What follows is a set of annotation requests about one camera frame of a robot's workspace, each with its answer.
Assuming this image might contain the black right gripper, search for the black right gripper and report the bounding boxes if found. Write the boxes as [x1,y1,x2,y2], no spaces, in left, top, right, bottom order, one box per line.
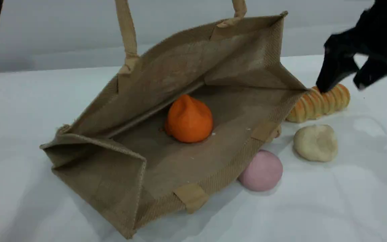
[316,0,387,93]

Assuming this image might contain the cream egg yolk pastry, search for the cream egg yolk pastry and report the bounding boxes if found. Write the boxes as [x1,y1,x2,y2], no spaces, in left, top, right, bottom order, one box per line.
[293,124,338,163]

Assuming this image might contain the orange fruit with stem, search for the orange fruit with stem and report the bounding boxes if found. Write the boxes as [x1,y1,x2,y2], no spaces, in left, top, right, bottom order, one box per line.
[164,94,214,144]

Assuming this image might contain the brown jute tote bag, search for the brown jute tote bag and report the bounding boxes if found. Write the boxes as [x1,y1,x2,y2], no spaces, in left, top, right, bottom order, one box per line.
[40,0,310,240]

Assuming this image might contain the striped golden bread roll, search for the striped golden bread roll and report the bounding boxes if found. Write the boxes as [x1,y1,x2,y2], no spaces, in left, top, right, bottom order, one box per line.
[286,83,351,123]

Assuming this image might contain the pink round bun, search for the pink round bun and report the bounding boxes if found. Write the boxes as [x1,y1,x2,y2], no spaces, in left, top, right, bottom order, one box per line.
[238,150,284,192]

